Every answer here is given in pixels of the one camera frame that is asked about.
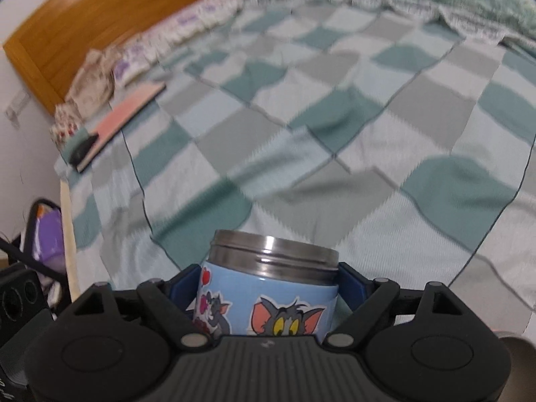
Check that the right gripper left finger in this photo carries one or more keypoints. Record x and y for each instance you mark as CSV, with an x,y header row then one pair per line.
x,y
167,303

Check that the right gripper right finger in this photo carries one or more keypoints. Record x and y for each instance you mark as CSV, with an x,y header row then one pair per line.
x,y
371,303

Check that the blue cartoon cup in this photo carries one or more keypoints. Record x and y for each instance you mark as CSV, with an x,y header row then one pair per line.
x,y
254,285

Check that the stainless steel cup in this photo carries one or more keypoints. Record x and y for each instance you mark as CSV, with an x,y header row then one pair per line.
x,y
521,384

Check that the purple bag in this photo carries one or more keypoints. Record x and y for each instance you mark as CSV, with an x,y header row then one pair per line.
x,y
44,238

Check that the checkered green blanket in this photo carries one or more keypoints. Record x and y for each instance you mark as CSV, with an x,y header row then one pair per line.
x,y
403,144

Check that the crumpled floral cloth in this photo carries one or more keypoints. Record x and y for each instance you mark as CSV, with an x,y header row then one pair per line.
x,y
92,87

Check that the purple floral pillow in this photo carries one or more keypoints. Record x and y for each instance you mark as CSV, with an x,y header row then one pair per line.
x,y
142,51

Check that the wooden headboard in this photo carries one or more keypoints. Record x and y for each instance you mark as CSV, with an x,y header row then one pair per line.
x,y
48,48

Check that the white wall switch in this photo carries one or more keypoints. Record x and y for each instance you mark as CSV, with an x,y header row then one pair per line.
x,y
14,108

